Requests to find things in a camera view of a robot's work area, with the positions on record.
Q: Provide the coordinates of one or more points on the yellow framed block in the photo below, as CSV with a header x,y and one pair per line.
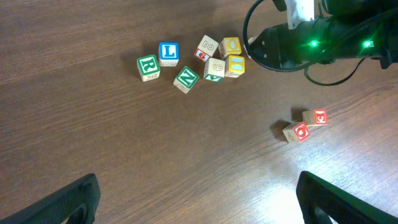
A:
x,y
235,66

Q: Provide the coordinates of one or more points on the red E block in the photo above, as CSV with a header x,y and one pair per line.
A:
x,y
316,117

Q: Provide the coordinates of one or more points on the blue L block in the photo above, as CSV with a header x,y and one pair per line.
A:
x,y
168,54

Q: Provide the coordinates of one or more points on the wooden block with 2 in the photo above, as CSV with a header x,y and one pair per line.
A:
x,y
206,48

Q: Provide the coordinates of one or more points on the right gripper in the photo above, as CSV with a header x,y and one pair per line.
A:
x,y
282,48

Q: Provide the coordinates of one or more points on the yellow K block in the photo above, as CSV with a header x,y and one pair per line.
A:
x,y
229,46

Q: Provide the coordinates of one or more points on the green N block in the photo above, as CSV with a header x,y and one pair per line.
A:
x,y
186,79

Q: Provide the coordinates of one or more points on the wooden block with 9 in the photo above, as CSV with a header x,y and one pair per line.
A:
x,y
214,70

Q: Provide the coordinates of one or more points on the green R block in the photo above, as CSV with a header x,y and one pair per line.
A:
x,y
148,67

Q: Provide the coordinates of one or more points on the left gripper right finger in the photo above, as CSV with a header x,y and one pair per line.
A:
x,y
323,202

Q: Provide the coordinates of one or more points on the red Q block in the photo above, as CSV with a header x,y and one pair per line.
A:
x,y
296,132

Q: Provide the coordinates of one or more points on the wooden block with 5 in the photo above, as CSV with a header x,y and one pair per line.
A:
x,y
250,41

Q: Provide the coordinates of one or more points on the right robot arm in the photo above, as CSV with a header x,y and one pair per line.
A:
x,y
352,29

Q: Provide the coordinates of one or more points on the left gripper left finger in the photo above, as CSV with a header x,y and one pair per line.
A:
x,y
76,202

